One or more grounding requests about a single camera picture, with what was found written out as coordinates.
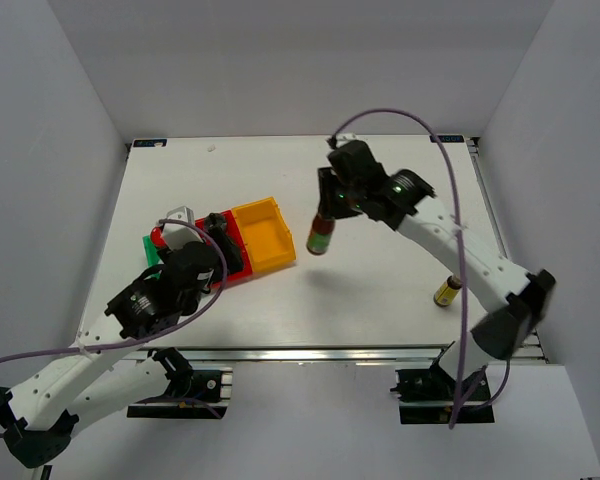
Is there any right blue table label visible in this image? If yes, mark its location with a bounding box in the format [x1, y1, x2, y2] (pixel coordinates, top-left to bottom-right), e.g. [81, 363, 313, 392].
[429, 134, 465, 143]

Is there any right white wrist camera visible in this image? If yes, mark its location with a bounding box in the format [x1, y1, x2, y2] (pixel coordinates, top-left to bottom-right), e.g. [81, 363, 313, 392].
[326, 133, 358, 150]

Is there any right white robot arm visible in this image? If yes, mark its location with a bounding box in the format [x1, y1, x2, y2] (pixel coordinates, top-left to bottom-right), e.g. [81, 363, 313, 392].
[319, 140, 556, 360]

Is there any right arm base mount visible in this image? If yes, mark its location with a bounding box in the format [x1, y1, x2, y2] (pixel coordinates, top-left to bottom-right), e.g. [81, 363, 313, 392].
[390, 339, 495, 425]

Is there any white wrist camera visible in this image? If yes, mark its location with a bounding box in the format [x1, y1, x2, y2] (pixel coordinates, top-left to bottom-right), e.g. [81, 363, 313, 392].
[158, 206, 202, 251]
[326, 133, 358, 150]

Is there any yellow plastic bin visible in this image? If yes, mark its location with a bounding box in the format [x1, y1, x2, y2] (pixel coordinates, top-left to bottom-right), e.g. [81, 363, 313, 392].
[231, 197, 296, 274]

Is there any left blue table label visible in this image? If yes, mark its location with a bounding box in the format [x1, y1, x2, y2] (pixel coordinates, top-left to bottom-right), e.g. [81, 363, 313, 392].
[132, 138, 167, 148]

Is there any green plastic bin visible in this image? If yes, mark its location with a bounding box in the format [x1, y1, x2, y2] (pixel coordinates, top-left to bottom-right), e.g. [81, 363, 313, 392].
[142, 235, 161, 267]

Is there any small yellow label bottle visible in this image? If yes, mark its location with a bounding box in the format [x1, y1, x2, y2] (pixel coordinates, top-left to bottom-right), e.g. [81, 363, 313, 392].
[433, 275, 463, 308]

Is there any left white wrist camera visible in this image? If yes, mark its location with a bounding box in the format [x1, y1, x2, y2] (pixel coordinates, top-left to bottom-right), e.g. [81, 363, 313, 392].
[158, 206, 202, 251]

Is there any red lid sauce jar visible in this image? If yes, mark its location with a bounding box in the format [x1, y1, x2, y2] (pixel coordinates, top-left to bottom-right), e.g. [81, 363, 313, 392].
[149, 226, 167, 249]

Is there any red plastic bin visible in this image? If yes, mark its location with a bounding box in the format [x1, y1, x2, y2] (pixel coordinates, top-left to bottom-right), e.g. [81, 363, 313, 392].
[195, 210, 253, 285]

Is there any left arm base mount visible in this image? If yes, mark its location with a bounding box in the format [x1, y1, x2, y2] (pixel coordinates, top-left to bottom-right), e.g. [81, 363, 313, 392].
[126, 363, 233, 420]

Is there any white spice jar black lid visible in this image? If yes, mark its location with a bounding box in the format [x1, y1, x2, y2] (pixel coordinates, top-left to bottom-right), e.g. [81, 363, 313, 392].
[203, 213, 228, 240]

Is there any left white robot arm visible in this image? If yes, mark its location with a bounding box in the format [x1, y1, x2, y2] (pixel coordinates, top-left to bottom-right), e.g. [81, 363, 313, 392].
[0, 219, 230, 469]

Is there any red chili sauce bottle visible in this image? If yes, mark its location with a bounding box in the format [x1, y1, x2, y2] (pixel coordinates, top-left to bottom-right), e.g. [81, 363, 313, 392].
[306, 213, 336, 256]

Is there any blue table label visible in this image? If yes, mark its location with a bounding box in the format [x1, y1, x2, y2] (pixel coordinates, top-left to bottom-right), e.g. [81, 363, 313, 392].
[132, 138, 167, 148]
[429, 134, 465, 143]

